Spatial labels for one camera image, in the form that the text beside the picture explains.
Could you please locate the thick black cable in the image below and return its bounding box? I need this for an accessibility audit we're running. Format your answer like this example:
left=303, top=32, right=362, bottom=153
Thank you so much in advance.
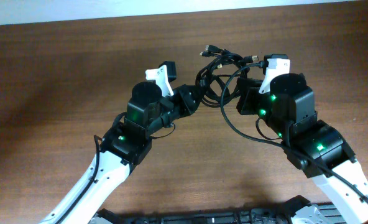
left=195, top=44, right=250, bottom=108

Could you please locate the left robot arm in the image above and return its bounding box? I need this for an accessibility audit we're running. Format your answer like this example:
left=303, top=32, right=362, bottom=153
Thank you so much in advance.
left=42, top=82, right=206, bottom=223

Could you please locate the thin black cable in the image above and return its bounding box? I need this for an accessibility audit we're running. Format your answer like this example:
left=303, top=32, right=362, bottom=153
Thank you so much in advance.
left=199, top=51, right=260, bottom=94

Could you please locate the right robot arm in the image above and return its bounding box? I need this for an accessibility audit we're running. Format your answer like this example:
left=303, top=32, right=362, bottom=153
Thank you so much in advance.
left=237, top=73, right=368, bottom=223

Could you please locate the right camera black cable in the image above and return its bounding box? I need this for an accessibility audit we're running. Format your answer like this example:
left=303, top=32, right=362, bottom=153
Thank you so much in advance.
left=219, top=60, right=368, bottom=215

